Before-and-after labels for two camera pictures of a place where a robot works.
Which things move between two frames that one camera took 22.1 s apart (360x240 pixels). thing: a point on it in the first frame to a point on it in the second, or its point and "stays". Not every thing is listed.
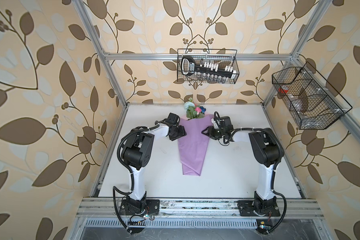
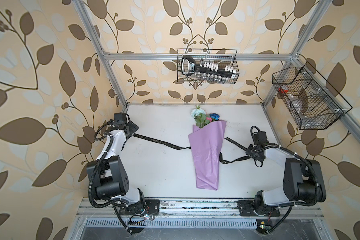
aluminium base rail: [196, 208] stays
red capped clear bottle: [297, 102] stays
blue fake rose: [203, 109] to [214, 116]
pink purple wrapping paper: [192, 147] to [206, 143]
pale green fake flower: [189, 105] to [197, 112]
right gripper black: [210, 132] to [248, 152]
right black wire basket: [311, 101] stays
